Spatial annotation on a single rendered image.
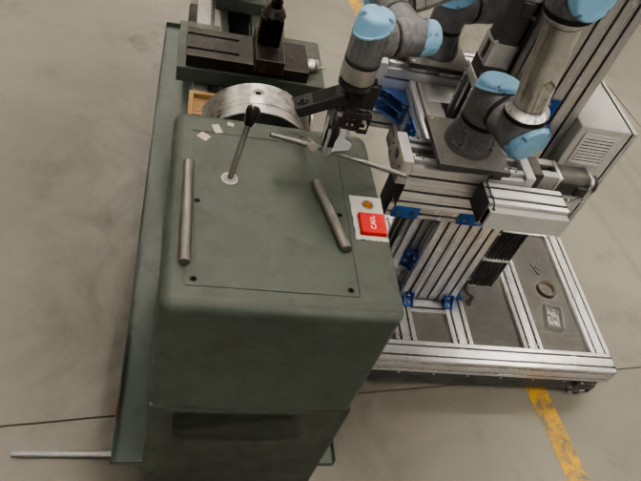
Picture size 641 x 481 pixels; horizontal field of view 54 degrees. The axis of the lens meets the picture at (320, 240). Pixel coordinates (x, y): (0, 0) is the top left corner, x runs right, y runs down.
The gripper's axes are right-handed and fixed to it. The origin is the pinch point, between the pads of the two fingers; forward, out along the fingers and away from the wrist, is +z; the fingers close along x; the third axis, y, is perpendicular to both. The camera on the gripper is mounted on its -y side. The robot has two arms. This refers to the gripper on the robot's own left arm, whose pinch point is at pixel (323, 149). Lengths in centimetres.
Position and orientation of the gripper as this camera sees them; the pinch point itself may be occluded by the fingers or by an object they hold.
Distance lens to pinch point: 148.1
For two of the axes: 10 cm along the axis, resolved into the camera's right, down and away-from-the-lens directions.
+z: -2.4, 6.5, 7.2
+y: 9.7, 0.9, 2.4
